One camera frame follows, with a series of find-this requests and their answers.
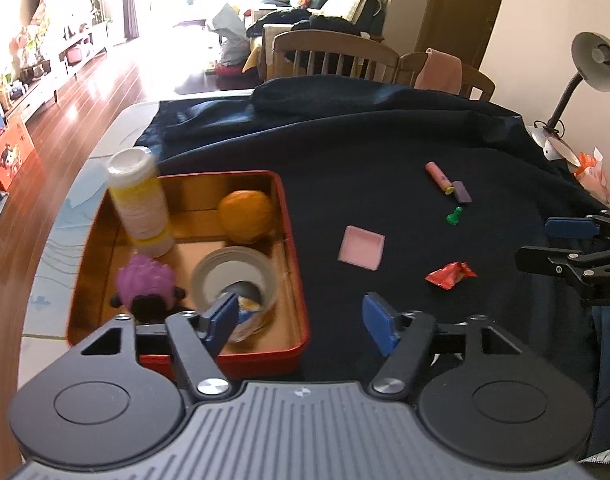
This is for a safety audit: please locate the white bottle yellow label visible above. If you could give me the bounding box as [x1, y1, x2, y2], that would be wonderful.
[107, 146, 176, 259]

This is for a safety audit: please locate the grey tape roll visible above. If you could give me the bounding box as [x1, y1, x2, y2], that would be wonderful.
[191, 246, 280, 344]

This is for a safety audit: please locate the orange fruit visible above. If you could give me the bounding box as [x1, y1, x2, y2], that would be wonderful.
[218, 190, 276, 245]

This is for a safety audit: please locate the grey curtain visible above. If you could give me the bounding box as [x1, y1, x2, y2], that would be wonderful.
[121, 0, 140, 41]

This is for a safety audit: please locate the pink cloth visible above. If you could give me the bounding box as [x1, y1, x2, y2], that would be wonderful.
[415, 49, 463, 95]

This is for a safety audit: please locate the red candy wrapper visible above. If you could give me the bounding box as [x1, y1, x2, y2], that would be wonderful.
[425, 261, 478, 291]

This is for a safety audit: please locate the grey desk lamp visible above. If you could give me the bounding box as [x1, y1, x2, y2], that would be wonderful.
[532, 31, 610, 162]

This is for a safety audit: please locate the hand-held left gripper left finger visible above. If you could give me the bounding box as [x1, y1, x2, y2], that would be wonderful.
[77, 292, 242, 402]

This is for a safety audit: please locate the dark blue cloth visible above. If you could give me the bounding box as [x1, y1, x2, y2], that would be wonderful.
[135, 75, 610, 461]

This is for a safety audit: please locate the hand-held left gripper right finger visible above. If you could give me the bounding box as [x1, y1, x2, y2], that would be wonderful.
[362, 292, 532, 400]

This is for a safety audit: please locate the pink square pad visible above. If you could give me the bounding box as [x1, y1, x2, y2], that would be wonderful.
[338, 225, 386, 272]

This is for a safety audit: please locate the white sofa blanket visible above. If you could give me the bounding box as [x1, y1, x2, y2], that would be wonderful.
[342, 0, 382, 24]

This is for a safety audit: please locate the red gift box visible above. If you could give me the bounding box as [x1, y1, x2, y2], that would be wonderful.
[0, 115, 38, 191]

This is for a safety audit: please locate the black jacket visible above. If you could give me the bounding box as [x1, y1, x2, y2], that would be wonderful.
[247, 7, 372, 39]

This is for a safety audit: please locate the wooden slatted chair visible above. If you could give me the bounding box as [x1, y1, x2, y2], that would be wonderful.
[272, 30, 400, 84]

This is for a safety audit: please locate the brown door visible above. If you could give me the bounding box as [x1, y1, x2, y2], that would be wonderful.
[415, 0, 513, 69]

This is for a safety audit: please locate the grey plastic bag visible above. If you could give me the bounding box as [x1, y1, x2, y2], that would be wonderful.
[207, 4, 252, 78]

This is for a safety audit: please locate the orange snack packet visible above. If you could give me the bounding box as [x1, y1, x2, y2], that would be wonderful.
[575, 147, 610, 202]

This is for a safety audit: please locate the red tin box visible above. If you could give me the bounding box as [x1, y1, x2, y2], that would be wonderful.
[67, 170, 310, 376]

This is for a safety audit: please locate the wooden tv stand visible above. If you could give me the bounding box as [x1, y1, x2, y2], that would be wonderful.
[5, 20, 110, 127]

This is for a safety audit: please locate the purple spiky toy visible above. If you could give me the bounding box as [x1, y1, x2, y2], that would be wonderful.
[109, 254, 188, 324]

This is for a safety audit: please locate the pink cylinder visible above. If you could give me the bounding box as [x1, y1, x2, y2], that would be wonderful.
[426, 161, 456, 195]

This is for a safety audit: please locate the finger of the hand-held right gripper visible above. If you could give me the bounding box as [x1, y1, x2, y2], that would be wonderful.
[515, 244, 610, 286]
[545, 209, 610, 246]

